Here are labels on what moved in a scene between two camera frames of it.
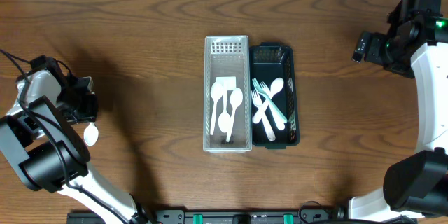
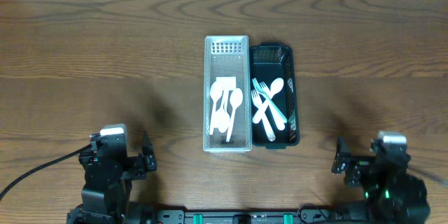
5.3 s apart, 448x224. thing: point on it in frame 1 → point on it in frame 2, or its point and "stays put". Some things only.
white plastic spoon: x=236 y=98 stays put
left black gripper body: x=85 y=110 → x=138 y=163
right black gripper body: x=386 y=50 → x=358 y=175
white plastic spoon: x=216 y=91 stays put
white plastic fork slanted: x=258 y=102 stays put
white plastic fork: x=260 y=90 stays put
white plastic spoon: x=91 y=134 → x=215 y=92
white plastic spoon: x=276 y=85 stays put
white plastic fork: x=265 y=89 stays put
